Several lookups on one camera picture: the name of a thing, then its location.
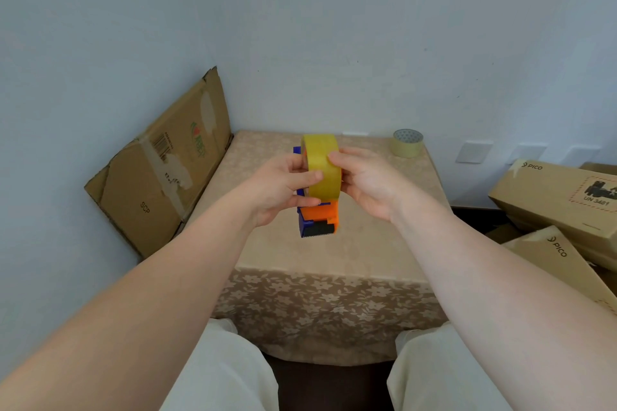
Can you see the person's right hand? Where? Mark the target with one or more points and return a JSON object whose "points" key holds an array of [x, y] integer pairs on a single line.
{"points": [[376, 186]]}

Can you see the person's left hand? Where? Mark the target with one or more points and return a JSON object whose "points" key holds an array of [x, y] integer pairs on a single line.
{"points": [[272, 189]]}

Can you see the person's left thumb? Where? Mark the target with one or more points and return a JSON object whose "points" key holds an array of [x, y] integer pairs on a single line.
{"points": [[304, 178]]}

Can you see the person's right thumb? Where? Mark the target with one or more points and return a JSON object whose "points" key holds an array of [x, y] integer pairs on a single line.
{"points": [[346, 161]]}

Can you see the yellow packing tape roll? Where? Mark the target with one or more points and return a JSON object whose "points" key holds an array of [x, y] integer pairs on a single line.
{"points": [[322, 150]]}

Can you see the blue and orange tape dispenser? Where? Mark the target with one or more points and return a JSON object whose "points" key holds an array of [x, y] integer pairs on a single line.
{"points": [[318, 222]]}

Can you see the person's left forearm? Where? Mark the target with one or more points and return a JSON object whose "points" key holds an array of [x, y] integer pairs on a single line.
{"points": [[144, 309]]}

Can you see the person's right forearm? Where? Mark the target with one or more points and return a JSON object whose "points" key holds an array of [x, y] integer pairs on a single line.
{"points": [[501, 300]]}

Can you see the clear tape roll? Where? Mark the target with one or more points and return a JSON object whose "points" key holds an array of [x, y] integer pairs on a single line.
{"points": [[407, 146]]}

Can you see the beige floral tablecloth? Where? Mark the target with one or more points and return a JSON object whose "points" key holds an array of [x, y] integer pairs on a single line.
{"points": [[328, 300]]}

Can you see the flattened brown cardboard box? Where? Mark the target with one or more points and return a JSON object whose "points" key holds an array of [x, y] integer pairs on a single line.
{"points": [[159, 174]]}

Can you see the long cardboard box, red stamp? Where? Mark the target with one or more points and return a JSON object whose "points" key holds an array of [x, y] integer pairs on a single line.
{"points": [[549, 196]]}

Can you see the person's cream trousers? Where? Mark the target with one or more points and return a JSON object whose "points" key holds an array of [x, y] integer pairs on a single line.
{"points": [[221, 369]]}

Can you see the plain long cardboard box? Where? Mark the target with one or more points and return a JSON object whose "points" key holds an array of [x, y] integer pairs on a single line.
{"points": [[564, 266]]}

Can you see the white wall socket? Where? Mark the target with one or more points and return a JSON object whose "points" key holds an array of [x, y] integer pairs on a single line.
{"points": [[584, 154], [529, 153], [473, 152]]}

